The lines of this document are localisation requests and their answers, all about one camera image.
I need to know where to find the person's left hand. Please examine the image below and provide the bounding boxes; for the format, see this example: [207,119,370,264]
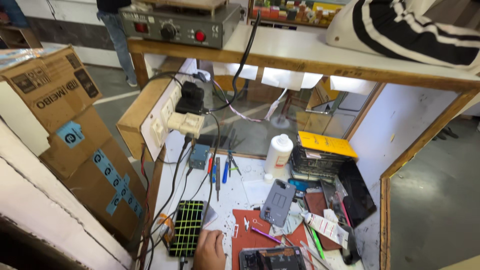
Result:
[193,229,227,270]

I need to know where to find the phone wrapped in yellow bands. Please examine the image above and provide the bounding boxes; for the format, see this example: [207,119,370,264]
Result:
[168,200,205,258]

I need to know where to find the red work mat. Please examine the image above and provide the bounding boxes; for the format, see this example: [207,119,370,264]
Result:
[231,208,314,270]

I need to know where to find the orange packet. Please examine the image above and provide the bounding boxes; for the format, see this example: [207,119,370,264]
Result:
[159,213,176,245]

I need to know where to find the purple pry tool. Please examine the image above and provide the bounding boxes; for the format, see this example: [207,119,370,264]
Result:
[250,226,282,245]

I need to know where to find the grey metal file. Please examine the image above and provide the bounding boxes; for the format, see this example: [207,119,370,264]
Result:
[215,156,221,202]

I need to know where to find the opened black phone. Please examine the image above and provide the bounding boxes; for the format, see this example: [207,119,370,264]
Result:
[239,246,308,270]

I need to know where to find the grey phone back cover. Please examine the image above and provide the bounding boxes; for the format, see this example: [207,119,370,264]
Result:
[259,179,297,228]

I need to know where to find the black metal tweezers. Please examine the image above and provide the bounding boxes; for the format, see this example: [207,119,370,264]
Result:
[226,149,243,178]

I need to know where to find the small blue metal box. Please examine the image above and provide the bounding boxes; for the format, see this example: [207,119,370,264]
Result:
[188,143,211,170]

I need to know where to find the blue phone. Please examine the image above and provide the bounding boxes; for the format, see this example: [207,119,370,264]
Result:
[287,178,320,196]

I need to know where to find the thin metal spudger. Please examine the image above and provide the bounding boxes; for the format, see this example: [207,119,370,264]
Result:
[299,240,335,270]

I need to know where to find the white plastic bottle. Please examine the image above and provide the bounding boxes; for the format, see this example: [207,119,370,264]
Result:
[263,133,294,178]

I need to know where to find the green pry tool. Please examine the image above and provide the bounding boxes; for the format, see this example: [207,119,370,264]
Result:
[310,228,326,260]

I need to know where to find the maroon phone cover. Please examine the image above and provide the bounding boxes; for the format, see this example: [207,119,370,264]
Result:
[303,191,344,251]

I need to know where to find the cream plug adapter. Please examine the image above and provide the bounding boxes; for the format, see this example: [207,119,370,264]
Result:
[166,111,205,139]

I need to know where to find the white glue tube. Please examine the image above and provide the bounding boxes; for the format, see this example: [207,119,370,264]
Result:
[301,211,350,248]

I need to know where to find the stack of phone parts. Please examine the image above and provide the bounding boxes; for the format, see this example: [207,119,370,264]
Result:
[290,144,352,183]

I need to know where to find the white switchboard on wooden box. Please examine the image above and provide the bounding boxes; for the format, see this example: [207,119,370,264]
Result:
[116,58,198,162]

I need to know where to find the large taped cardboard box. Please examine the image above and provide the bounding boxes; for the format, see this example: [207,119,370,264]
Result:
[39,106,148,241]

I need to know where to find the black plug adapter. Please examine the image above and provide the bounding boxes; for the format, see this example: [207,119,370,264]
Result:
[175,81,205,115]

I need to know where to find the black glue bottle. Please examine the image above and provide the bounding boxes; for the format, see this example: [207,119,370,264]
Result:
[339,224,362,266]

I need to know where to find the yellow flat box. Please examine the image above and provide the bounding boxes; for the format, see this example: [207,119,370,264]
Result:
[298,130,359,159]

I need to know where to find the black phone screen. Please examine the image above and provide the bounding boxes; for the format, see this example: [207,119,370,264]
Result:
[337,159,378,228]

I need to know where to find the white paper strip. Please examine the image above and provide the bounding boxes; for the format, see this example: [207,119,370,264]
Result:
[213,62,260,81]
[261,67,324,91]
[329,75,378,96]

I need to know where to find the wooden framed counter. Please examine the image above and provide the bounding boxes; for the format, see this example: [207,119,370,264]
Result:
[127,23,480,270]

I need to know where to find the grey heating machine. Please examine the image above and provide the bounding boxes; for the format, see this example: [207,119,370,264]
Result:
[119,2,243,50]

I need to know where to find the printed cardboard box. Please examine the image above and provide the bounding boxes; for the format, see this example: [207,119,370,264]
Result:
[0,44,103,134]

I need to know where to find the wooden board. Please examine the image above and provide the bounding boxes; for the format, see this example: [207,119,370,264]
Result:
[138,0,230,12]

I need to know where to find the shelf of colourful goods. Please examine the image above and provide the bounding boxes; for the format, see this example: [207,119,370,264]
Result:
[248,0,350,29]

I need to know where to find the black sandals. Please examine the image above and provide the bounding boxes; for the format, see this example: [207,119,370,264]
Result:
[431,126,459,142]

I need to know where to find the white black striped cloth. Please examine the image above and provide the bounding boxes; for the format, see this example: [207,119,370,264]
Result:
[325,0,480,73]

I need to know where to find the black power cable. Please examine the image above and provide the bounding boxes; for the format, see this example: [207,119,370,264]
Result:
[200,111,222,230]

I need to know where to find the pink white twisted cord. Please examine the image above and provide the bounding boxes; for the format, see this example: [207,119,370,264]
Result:
[211,80,289,123]

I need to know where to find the thick black cable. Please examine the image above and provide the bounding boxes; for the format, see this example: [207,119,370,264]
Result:
[208,9,262,113]

